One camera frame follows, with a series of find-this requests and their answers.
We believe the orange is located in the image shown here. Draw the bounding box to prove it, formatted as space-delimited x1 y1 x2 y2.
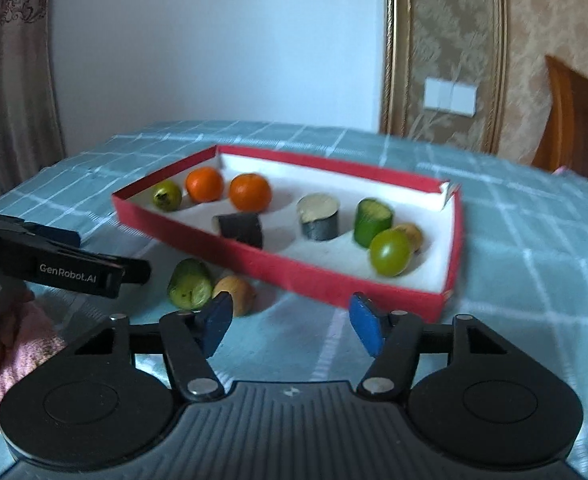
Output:
228 172 273 213
185 166 225 204

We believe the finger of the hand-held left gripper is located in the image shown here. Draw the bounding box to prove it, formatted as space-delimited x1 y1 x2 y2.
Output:
24 222 83 251
71 251 152 285

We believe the white wall switch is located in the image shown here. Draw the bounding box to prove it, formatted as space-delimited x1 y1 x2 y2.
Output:
424 77 477 117

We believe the brown kiwi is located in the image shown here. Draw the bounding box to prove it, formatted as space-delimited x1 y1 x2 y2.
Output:
393 223 424 254
212 275 257 317

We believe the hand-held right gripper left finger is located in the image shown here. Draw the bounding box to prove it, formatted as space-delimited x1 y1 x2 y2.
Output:
71 291 235 404

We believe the dark eggplant piece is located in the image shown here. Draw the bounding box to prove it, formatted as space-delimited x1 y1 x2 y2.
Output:
212 211 266 250

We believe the eggplant piece pale cut face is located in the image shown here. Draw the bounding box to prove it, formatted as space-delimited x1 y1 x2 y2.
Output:
296 193 341 242

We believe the gold decorative wall frame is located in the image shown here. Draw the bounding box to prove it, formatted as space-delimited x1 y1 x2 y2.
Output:
378 0 510 156

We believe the wooden headboard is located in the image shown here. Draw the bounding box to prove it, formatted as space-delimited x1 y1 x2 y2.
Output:
530 55 588 182

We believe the person's left forearm pink sleeve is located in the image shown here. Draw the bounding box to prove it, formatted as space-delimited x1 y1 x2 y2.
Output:
0 305 70 408

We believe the green cucumber piece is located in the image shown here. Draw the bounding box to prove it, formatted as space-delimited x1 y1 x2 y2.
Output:
167 258 215 311
352 197 394 249

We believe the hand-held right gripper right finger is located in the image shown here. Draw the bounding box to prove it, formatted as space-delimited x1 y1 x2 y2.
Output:
349 291 515 404

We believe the large green tomato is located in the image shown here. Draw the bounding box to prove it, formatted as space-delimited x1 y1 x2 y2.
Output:
369 229 414 277

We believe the red cardboard box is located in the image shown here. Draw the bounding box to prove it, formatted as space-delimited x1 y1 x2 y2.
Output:
111 144 464 323

